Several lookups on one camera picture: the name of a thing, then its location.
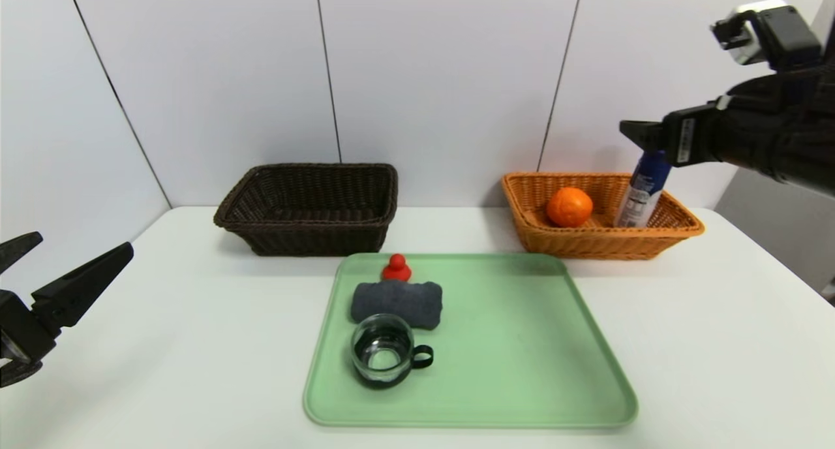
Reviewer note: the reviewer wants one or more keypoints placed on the blue and white bottle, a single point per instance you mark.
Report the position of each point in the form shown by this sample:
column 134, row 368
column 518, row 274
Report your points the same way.
column 642, row 194

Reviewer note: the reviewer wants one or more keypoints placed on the grey rolled towel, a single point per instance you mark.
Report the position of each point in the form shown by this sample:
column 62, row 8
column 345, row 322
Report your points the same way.
column 394, row 300

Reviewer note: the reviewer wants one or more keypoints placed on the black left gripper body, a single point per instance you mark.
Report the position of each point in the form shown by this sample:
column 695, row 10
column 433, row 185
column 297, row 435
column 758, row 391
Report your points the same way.
column 14, row 328

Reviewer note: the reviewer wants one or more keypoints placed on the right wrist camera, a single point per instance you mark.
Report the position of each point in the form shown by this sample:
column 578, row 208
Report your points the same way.
column 776, row 34

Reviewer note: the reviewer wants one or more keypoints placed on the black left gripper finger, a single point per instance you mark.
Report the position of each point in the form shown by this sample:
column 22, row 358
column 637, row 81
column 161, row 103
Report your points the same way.
column 81, row 282
column 18, row 248

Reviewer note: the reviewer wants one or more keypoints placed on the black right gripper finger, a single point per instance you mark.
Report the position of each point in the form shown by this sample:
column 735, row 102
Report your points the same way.
column 646, row 139

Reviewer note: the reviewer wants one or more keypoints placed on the light green plastic tray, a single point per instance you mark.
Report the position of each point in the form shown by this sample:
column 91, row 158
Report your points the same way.
column 509, row 364

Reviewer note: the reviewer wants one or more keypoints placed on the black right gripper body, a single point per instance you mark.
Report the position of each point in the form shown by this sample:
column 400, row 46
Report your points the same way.
column 686, row 139

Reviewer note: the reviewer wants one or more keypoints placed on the orange wicker basket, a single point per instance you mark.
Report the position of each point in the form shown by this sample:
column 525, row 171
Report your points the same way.
column 587, row 243

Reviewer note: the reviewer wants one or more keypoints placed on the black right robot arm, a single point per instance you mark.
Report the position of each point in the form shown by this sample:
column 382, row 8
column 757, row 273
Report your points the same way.
column 823, row 136

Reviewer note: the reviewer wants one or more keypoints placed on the glass cup with black holder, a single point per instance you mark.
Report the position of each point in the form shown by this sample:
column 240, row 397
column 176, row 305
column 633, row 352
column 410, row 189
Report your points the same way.
column 381, row 357

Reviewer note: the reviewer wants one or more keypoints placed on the dark brown wicker basket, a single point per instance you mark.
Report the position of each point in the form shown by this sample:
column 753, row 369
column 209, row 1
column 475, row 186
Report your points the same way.
column 306, row 237

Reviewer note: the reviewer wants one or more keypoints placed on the red rubber duck toy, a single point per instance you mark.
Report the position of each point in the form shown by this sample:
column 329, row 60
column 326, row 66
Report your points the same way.
column 395, row 268

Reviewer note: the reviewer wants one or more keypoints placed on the orange fruit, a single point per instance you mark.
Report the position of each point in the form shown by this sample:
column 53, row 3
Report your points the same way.
column 569, row 207

